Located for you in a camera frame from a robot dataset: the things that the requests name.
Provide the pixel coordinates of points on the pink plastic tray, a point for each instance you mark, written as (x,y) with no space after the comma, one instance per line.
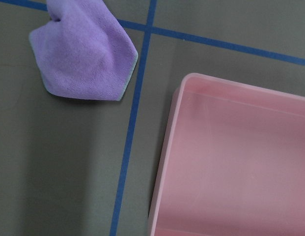
(232,163)

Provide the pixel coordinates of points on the purple microfiber cloth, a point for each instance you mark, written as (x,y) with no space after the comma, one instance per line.
(83,52)

